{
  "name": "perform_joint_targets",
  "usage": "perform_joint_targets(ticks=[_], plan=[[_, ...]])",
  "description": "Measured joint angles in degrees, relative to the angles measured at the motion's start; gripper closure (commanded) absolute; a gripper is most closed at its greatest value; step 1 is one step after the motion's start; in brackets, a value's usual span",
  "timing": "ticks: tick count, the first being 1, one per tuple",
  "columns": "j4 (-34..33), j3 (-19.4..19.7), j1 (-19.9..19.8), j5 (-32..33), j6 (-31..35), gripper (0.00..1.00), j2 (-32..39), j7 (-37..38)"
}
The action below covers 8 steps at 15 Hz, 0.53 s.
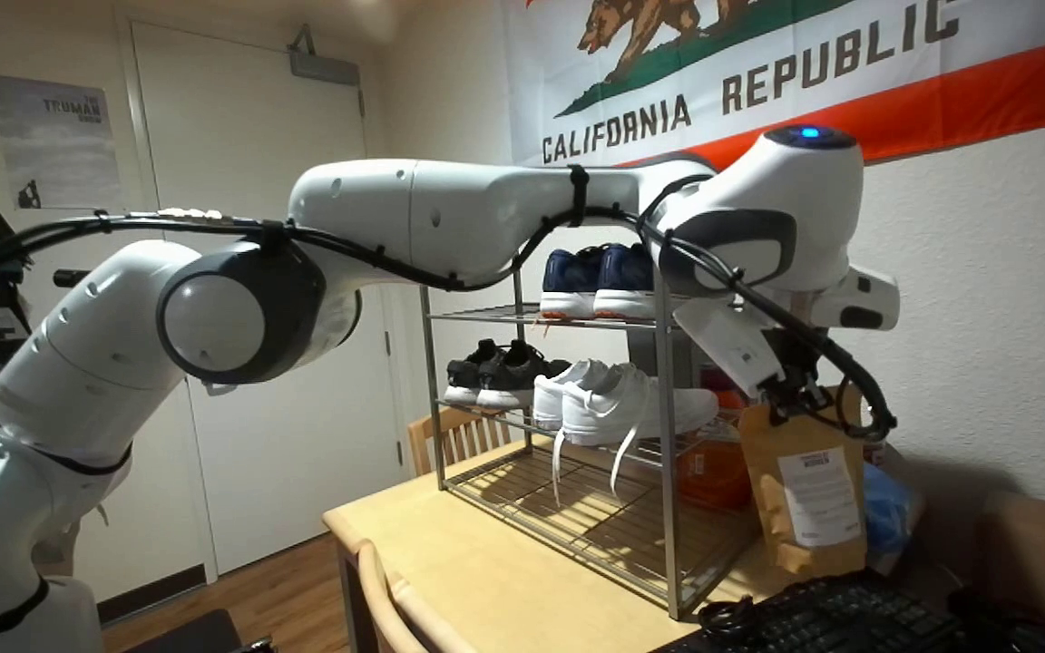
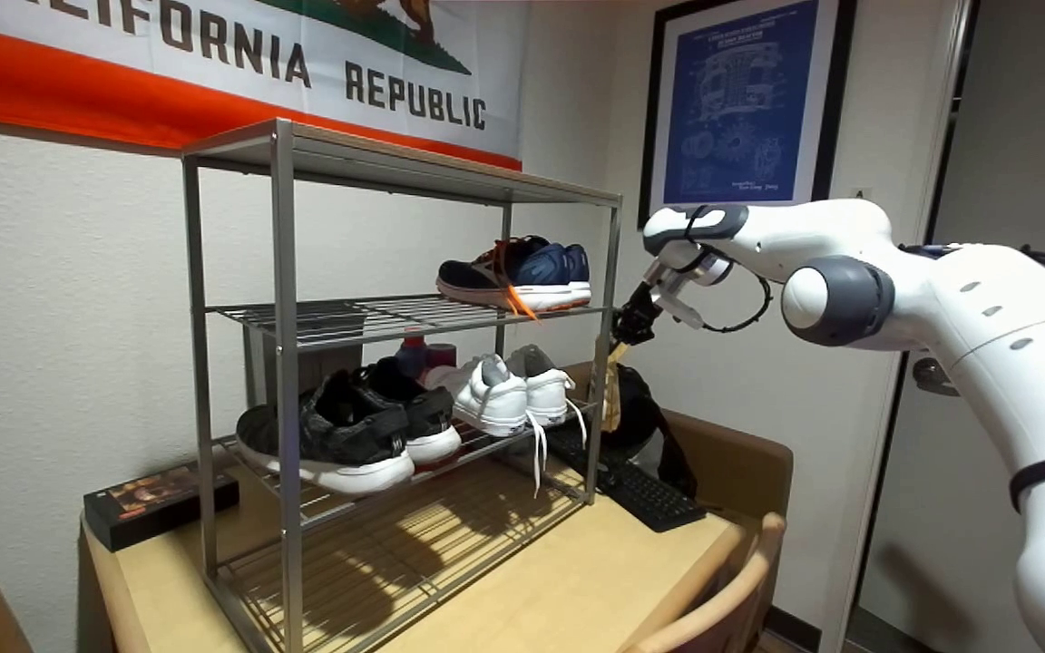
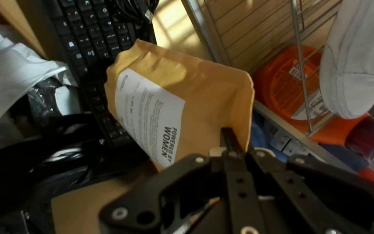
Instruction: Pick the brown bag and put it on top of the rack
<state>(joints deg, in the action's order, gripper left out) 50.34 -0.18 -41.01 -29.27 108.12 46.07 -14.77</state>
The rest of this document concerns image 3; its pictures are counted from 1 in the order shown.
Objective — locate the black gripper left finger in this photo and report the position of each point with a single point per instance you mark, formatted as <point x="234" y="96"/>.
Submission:
<point x="188" y="190"/>

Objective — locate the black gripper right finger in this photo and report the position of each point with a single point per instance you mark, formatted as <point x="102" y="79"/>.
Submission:
<point x="325" y="203"/>

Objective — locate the brown paper bag white label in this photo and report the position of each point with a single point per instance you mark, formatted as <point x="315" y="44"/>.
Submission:
<point x="214" y="99"/>

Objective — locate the grey metal shoe rack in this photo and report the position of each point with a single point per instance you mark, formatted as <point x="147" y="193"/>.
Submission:
<point x="201" y="26"/>

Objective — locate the white plastic bag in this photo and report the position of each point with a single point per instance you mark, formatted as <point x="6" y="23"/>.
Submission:
<point x="10" y="69"/>

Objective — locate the maroon item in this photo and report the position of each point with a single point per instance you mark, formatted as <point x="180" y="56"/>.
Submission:
<point x="369" y="138"/>

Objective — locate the orange plastic container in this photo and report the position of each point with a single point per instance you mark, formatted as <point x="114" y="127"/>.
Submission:
<point x="279" y="86"/>

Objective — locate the white sneaker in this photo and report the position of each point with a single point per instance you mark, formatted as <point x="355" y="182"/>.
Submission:
<point x="360" y="56"/>

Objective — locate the black computer keyboard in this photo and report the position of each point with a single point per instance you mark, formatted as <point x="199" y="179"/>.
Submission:
<point x="92" y="43"/>

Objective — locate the brown box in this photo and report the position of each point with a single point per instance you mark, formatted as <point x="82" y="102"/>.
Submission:
<point x="16" y="21"/>

